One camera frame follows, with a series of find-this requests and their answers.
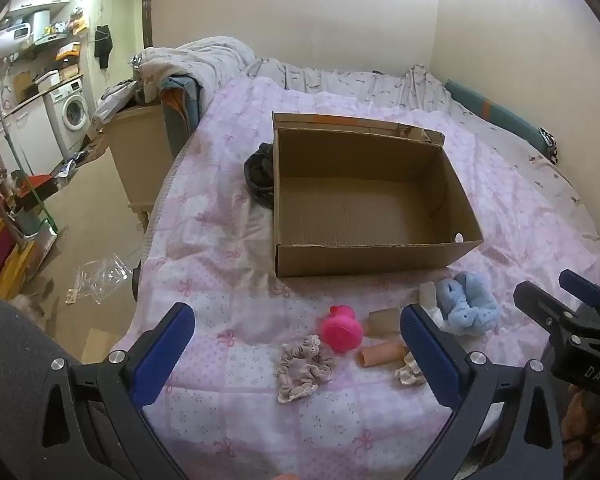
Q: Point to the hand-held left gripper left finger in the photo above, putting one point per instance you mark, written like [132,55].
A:
[165,355]

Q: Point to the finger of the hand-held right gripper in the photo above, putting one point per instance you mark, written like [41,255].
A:
[587,290]
[545,310]

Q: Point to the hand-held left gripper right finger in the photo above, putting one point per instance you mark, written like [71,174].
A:
[430,360]

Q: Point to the small white lace scrunchie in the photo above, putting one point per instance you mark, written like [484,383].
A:
[409,372]

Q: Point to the tan sponge block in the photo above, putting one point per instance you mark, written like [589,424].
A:
[384,321]

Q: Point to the white soft block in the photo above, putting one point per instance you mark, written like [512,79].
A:
[428,294]

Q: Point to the blue fluffy scrunchie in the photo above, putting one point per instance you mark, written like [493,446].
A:
[467,305]

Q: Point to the pink duck toy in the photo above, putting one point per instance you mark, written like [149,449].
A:
[341,330]

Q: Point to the beige lace scrunchie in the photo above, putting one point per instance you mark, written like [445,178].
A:
[302,367]

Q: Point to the brown cardboard box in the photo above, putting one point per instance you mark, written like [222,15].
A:
[360,210]

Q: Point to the person's right hand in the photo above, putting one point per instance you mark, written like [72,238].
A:
[587,417]

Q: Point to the clear plastic packaging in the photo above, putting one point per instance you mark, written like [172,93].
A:
[102,280]

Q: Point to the black white patterned cloth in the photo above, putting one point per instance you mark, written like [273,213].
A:
[550,145]

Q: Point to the beige wooden nightstand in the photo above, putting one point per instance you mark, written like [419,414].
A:
[137,160]

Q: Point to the teal bolster with orange band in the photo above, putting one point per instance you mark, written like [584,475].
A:
[495,112]

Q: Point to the dark crumpled cloth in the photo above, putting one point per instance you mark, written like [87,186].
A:
[259,175]

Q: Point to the folded teal and orange blanket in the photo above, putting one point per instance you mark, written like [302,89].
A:
[180,110]

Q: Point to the white washing machine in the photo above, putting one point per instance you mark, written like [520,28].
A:
[70,110]

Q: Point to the white kitchen cabinet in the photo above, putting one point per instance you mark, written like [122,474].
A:
[27,130]

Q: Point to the grey crumpled duvet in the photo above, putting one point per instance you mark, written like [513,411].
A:
[195,62]

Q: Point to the black hanging garment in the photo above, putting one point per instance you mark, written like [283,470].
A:
[103,45]

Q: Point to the white water heater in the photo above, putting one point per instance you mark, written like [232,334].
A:
[20,32]

